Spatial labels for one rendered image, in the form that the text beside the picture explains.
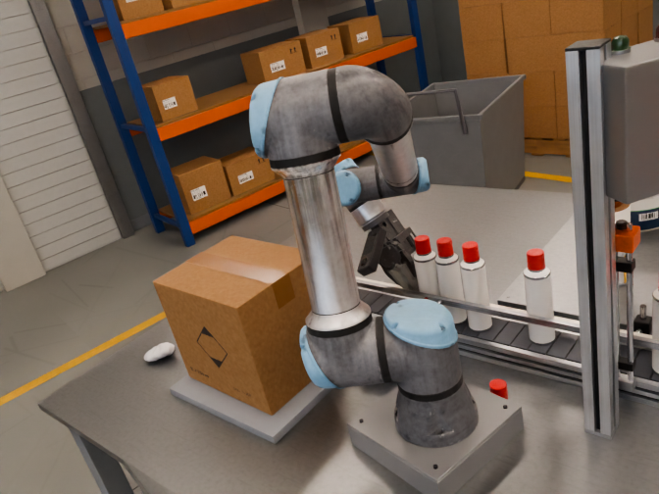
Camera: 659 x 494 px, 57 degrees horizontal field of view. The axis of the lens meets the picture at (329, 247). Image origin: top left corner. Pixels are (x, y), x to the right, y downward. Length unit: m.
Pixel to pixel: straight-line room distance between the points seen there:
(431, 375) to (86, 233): 4.42
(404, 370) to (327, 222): 0.28
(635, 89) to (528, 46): 3.94
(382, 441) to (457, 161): 2.51
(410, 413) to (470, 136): 2.45
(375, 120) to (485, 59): 4.09
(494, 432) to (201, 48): 4.80
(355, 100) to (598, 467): 0.72
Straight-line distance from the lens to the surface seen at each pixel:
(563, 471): 1.15
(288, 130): 0.93
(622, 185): 0.93
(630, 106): 0.89
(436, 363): 1.04
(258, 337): 1.24
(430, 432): 1.11
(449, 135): 3.44
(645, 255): 1.65
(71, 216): 5.19
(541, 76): 4.81
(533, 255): 1.24
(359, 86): 0.92
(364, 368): 1.04
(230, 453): 1.32
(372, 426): 1.19
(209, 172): 4.77
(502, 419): 1.17
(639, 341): 1.22
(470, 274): 1.31
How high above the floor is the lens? 1.67
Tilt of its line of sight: 24 degrees down
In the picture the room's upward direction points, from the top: 14 degrees counter-clockwise
